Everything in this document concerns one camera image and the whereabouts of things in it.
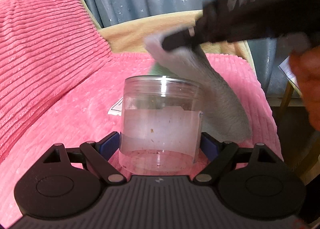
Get grey green microfibre cloth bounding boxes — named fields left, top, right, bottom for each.
left=144, top=33, right=252, bottom=143

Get clear plastic jar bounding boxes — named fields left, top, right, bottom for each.
left=119, top=75, right=203, bottom=175

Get person right hand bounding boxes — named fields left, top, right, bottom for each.
left=289, top=46, right=320, bottom=131

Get pink ribbed blanket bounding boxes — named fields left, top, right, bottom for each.
left=1, top=53, right=281, bottom=227

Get yellow fleece sofa cover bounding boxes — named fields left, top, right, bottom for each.
left=80, top=0, right=255, bottom=69

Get wooden side table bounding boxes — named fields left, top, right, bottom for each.
left=269, top=56, right=320, bottom=185

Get pink corduroy cushion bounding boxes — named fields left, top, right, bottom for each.
left=1, top=0, right=111, bottom=159

